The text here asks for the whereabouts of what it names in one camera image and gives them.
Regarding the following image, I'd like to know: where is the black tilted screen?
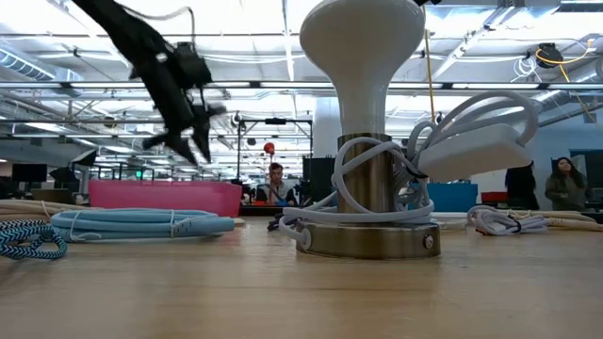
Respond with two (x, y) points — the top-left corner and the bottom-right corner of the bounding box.
(70, 149), (99, 168)

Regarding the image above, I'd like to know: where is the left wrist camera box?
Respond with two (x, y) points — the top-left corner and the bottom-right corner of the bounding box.
(174, 40), (214, 90)

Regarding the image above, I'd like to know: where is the yellow hanging cord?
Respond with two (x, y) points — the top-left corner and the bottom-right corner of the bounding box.
(422, 4), (437, 124)

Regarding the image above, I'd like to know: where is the white lamp cord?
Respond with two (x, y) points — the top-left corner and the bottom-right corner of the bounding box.
(277, 89), (541, 251)

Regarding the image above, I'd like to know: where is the blue plastic bin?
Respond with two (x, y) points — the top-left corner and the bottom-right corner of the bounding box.
(407, 182), (479, 213)

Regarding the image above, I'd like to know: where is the black monitor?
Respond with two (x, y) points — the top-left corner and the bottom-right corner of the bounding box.
(11, 163), (48, 184)

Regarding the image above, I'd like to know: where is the pink plastic bin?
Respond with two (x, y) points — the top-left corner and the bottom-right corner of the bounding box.
(88, 180), (243, 218)

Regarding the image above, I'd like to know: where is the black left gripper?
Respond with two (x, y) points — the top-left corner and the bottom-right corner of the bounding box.
(129, 44), (228, 167)

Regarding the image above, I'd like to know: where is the ceiling reel with yellow cord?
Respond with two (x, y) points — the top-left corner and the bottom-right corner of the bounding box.
(535, 41), (595, 71)

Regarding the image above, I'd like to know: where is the brown box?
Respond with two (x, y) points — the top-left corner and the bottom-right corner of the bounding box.
(30, 187), (75, 204)

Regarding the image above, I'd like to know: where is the white shade brass lamp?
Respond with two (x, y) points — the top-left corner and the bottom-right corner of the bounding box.
(295, 0), (443, 261)

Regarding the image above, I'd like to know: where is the white power adapter block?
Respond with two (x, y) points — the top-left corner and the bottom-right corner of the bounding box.
(416, 122), (534, 184)

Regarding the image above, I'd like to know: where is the person in green jacket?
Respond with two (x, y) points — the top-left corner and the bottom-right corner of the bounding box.
(545, 156), (595, 212)

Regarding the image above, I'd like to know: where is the person in dark top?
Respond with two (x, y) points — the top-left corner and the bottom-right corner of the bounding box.
(504, 160), (541, 211)

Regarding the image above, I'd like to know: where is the seated person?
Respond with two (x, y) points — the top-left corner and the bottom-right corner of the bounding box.
(255, 162), (299, 207)

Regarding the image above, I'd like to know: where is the black cabinet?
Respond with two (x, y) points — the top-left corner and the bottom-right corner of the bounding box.
(301, 156), (336, 203)

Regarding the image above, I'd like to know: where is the light blue cable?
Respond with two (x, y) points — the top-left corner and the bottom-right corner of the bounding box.
(50, 208), (236, 244)

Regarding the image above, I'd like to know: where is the small black cable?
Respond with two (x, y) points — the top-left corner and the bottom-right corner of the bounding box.
(267, 212), (298, 233)

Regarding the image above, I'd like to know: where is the blue white braided cable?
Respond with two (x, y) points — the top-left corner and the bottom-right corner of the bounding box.
(0, 219), (69, 261)

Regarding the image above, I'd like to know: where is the beige cable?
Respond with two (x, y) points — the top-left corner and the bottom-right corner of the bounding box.
(0, 198), (103, 222)
(506, 208), (603, 233)

